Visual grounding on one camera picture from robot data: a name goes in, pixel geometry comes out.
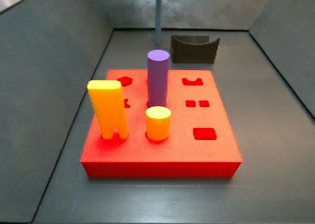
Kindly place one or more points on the red shape-sorting board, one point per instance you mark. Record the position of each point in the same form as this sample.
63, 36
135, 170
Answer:
201, 149

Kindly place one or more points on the black curved holder stand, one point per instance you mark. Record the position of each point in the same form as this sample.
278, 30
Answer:
193, 49

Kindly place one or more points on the short orange cylinder peg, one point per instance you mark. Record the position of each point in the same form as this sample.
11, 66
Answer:
158, 123

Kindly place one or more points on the tall purple cylinder peg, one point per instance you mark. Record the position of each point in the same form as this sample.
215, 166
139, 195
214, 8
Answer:
158, 72

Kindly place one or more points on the blue-grey double-square peg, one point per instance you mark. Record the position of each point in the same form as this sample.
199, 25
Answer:
158, 22

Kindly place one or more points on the tall orange slotted peg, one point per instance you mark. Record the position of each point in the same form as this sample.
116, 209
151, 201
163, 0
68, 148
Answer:
106, 94

